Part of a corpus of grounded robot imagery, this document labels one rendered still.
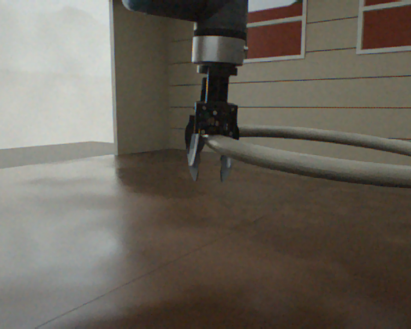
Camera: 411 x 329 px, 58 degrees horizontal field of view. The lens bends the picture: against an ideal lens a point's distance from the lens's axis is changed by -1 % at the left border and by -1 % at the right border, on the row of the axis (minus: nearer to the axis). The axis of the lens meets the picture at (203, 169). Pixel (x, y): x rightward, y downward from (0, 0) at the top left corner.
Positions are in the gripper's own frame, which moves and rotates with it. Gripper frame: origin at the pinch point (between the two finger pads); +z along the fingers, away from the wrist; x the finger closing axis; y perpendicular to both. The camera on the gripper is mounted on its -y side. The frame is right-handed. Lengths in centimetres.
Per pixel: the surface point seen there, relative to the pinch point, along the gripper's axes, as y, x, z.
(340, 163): 23.5, 15.3, -8.0
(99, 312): -96, -43, 96
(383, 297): -104, 106, 87
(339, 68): -588, 255, -61
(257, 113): -684, 137, 33
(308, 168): 22.3, 11.6, -6.9
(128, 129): -735, -127, 87
